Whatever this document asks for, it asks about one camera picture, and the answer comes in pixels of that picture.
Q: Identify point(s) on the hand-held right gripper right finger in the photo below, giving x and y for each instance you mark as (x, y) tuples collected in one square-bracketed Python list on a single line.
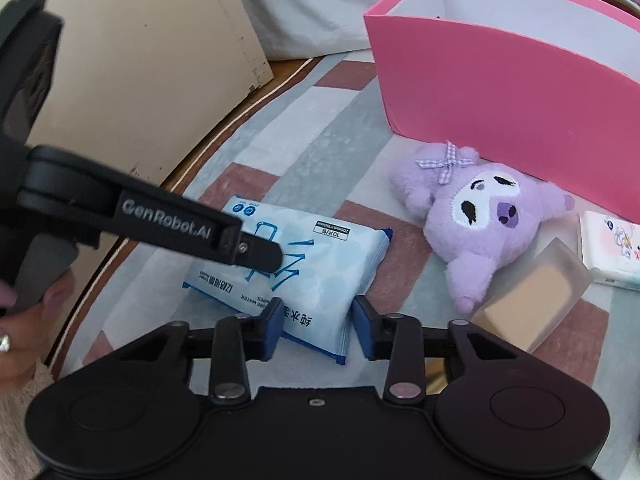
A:
[(364, 332)]

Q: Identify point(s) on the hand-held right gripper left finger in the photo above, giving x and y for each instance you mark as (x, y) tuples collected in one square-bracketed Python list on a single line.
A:
[(272, 332)]

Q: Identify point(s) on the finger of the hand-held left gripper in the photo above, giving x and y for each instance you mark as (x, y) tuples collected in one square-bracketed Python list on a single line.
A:
[(257, 255)]

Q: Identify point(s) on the blue wet wipes pack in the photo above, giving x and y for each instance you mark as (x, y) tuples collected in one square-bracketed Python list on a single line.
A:
[(320, 260)]

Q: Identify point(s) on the pink cardboard box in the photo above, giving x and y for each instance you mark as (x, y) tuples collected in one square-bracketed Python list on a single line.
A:
[(500, 85)]

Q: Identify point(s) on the person's left hand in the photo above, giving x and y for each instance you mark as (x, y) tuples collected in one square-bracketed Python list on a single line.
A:
[(35, 340)]

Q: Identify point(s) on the checkered rug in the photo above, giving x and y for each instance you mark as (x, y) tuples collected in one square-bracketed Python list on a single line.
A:
[(310, 135)]

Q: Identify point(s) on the beige wooden cabinet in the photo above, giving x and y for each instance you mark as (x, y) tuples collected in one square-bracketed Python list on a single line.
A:
[(150, 60)]

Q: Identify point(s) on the purple plush toy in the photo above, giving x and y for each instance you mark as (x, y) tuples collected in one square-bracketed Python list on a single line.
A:
[(480, 230)]

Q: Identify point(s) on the floral quilt bed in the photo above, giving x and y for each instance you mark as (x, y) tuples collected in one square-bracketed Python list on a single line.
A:
[(310, 10)]

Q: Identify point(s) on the white pink tissue pack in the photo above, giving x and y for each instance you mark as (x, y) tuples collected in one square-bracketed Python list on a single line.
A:
[(610, 250)]

